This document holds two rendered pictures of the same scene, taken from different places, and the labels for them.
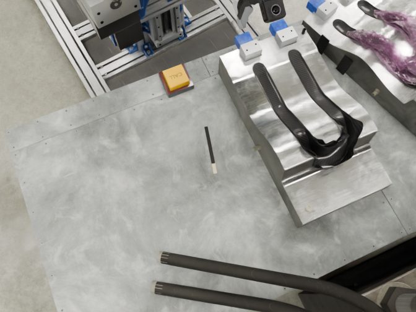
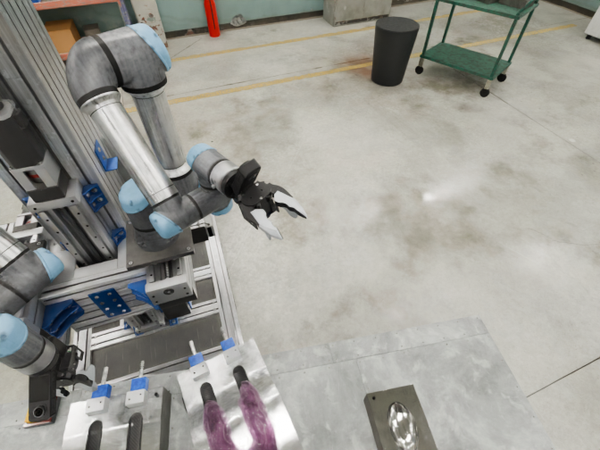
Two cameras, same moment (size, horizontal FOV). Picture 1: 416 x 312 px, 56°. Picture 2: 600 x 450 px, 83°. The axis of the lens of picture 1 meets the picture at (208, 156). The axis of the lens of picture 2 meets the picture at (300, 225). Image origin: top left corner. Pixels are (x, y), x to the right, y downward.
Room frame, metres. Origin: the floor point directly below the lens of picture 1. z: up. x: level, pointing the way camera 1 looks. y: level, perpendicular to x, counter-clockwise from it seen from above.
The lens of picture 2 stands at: (0.54, -0.73, 1.98)
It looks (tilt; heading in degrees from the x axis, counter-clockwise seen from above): 49 degrees down; 15
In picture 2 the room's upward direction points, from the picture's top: straight up
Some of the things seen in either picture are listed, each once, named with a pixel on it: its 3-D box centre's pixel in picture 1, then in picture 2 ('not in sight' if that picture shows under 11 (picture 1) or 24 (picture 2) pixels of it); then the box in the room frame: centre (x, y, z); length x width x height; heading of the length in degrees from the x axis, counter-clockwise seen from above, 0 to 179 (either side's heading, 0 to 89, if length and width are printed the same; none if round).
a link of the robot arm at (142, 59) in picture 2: not in sight; (160, 129); (1.27, -0.11, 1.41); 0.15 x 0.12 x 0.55; 150
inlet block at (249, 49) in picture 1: (242, 39); (102, 389); (0.67, -0.08, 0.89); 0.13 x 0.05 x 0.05; 26
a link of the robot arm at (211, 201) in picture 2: not in sight; (212, 196); (1.12, -0.33, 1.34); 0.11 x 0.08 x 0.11; 150
